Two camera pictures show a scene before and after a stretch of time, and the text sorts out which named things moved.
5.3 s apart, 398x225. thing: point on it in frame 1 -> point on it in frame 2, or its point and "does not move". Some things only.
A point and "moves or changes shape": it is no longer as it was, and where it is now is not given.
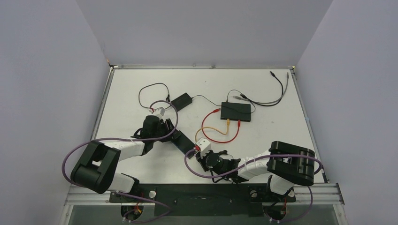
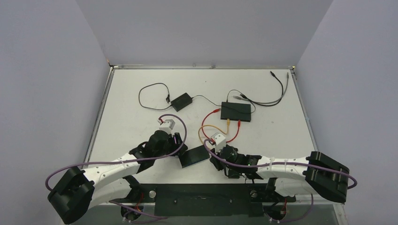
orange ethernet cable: (228, 124) moves or changes shape
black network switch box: (234, 111) does not move
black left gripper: (167, 125) -> (176, 141)
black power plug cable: (226, 101) does not move
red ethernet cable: (216, 110) does not move
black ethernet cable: (257, 104) does not move
